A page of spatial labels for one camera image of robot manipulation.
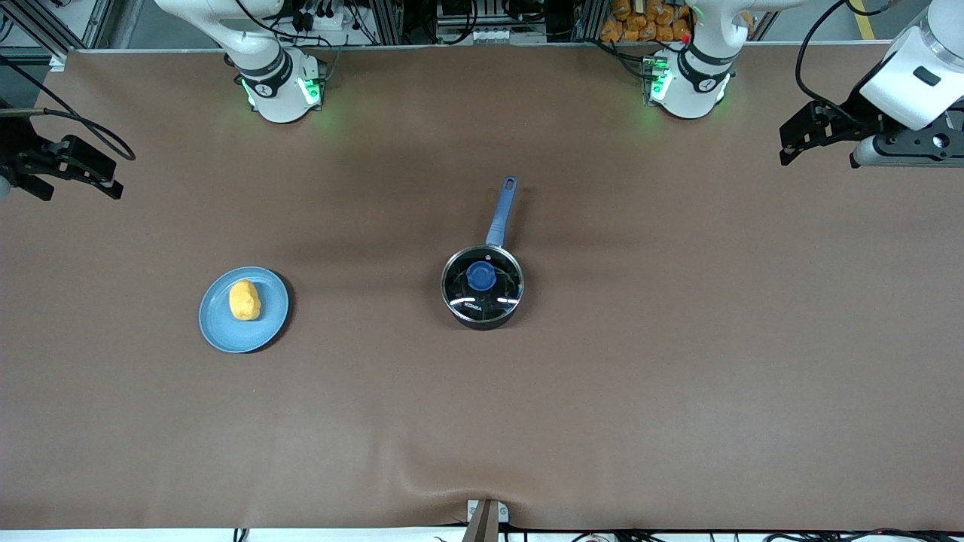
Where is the aluminium frame rail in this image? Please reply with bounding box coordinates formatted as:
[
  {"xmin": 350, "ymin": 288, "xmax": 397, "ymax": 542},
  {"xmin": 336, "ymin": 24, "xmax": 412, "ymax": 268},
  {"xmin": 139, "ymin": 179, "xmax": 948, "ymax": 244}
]
[{"xmin": 0, "ymin": 0, "xmax": 115, "ymax": 53}]

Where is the bag of orange items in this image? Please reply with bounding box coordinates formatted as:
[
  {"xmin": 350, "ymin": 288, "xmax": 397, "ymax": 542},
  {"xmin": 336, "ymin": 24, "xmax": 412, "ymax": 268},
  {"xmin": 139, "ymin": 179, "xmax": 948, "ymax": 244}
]
[{"xmin": 600, "ymin": 0, "xmax": 754, "ymax": 44}]

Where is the metal clamp bracket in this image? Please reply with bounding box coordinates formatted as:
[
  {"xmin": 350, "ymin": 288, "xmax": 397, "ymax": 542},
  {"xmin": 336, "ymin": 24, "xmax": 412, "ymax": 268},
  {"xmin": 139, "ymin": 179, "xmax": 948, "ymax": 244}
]
[{"xmin": 462, "ymin": 498, "xmax": 510, "ymax": 542}]

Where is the blue plate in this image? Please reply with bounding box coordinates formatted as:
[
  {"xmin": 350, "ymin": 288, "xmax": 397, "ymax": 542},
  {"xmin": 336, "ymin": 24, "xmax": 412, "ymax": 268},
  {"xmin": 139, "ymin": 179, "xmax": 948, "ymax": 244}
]
[{"xmin": 199, "ymin": 266, "xmax": 290, "ymax": 355}]

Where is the glass lid with blue knob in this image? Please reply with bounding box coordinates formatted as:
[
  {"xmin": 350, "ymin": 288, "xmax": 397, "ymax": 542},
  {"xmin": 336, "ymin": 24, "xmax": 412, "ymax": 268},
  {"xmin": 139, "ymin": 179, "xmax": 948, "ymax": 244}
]
[{"xmin": 441, "ymin": 245, "xmax": 524, "ymax": 321}]

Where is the brown table cloth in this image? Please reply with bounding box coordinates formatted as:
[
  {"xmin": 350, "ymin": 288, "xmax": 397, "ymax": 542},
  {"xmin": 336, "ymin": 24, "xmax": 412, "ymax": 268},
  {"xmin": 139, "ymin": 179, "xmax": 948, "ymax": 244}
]
[{"xmin": 0, "ymin": 41, "xmax": 964, "ymax": 532}]

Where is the yellow potato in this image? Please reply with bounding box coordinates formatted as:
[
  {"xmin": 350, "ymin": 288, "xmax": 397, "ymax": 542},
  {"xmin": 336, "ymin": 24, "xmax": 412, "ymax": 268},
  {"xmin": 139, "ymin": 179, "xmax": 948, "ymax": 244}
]
[{"xmin": 229, "ymin": 280, "xmax": 262, "ymax": 322}]

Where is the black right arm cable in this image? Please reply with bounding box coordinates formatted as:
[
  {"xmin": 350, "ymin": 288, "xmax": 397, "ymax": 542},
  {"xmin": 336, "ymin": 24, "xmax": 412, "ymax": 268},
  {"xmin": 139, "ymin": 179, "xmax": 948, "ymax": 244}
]
[{"xmin": 0, "ymin": 54, "xmax": 137, "ymax": 163}]

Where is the black saucepan with blue handle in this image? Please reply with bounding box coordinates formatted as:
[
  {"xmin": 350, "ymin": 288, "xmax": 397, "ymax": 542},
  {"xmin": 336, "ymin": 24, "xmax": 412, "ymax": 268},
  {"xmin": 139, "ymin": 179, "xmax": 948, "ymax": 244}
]
[{"xmin": 441, "ymin": 175, "xmax": 526, "ymax": 331}]

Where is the white power strip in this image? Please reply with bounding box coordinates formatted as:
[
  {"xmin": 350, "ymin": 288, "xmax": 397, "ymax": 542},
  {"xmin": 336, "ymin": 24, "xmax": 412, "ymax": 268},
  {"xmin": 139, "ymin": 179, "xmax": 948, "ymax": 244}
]
[{"xmin": 290, "ymin": 0, "xmax": 377, "ymax": 46}]

